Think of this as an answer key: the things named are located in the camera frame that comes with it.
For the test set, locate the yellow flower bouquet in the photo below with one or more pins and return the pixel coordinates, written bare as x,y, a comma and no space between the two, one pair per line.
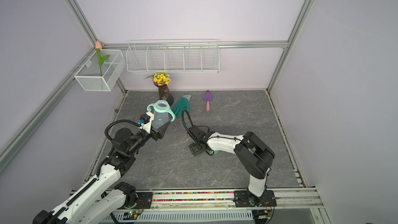
160,78

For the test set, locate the white wire wall shelf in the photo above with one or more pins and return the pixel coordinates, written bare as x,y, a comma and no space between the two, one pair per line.
173,56

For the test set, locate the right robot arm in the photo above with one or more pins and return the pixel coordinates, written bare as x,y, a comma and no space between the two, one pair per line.
255,156

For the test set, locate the pink artificial tulip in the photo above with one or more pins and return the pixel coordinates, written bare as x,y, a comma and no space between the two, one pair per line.
101,59

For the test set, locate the white mesh wall basket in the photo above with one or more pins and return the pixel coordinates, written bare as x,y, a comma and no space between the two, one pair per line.
88,76

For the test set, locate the colourful bead strip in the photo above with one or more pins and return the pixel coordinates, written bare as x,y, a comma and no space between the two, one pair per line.
185,196

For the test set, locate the purple trowel with pink handle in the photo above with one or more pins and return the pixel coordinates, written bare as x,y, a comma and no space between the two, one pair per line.
208,97

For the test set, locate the green rubber glove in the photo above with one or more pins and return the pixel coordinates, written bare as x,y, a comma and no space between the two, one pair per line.
181,105

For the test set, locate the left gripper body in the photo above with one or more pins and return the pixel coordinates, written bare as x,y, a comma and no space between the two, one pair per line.
143,137

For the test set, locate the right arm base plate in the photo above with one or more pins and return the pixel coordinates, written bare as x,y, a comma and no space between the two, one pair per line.
244,198

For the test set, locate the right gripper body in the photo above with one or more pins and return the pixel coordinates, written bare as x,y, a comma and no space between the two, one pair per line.
193,148

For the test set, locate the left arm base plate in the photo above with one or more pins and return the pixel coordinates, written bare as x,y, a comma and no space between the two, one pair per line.
139,200

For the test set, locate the clear plastic baby bottle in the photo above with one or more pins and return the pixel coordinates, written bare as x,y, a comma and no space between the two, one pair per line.
161,113

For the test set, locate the white vented cable duct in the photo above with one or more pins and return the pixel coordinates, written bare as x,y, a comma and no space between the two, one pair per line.
150,217

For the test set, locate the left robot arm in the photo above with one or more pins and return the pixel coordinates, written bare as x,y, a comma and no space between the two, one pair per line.
103,194

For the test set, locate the dark purple glass vase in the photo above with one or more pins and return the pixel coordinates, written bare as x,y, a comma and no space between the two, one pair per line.
165,94

